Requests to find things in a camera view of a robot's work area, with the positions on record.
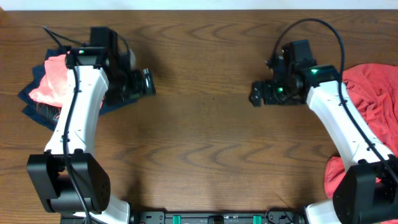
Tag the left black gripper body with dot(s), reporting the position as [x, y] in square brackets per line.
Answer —
[148, 83]

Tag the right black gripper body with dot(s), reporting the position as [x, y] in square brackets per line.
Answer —
[277, 93]

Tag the light coral pink shirt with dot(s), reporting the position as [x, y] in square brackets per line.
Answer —
[93, 83]

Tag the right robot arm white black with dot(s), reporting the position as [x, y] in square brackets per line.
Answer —
[368, 191]

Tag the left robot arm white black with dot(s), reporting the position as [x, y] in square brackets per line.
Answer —
[66, 176]

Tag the black orange printed folded shirt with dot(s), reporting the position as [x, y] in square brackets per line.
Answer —
[48, 112]

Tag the red t-shirt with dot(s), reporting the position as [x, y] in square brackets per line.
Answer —
[372, 88]

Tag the navy blue folded shirt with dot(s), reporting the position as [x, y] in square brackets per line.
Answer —
[35, 77]

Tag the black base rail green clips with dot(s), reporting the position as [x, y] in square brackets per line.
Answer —
[269, 217]

